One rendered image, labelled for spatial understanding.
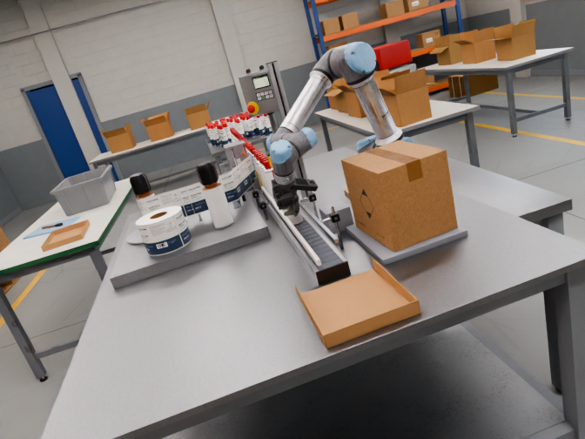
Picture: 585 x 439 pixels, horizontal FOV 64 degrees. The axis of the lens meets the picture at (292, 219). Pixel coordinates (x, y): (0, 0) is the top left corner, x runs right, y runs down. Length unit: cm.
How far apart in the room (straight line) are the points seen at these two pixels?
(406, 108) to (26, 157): 807
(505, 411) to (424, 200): 78
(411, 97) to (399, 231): 228
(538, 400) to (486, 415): 19
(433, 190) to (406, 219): 13
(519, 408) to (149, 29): 891
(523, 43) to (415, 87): 256
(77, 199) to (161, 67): 606
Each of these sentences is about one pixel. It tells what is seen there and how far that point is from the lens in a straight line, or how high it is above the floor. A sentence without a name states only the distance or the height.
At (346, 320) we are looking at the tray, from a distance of 127.
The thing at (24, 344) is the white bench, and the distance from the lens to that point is 342.
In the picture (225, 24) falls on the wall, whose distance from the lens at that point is 960.
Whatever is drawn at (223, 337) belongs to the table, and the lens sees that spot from 138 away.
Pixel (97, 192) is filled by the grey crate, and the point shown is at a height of 91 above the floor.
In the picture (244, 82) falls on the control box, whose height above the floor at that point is 145.
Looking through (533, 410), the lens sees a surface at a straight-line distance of 186.
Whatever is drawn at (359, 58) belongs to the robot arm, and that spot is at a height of 143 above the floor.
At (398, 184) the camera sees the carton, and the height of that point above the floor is 107.
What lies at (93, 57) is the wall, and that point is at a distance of 985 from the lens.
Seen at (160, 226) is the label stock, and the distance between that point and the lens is 199.
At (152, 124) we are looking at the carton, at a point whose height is 103.
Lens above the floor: 152
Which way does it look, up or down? 19 degrees down
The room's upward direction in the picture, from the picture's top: 16 degrees counter-clockwise
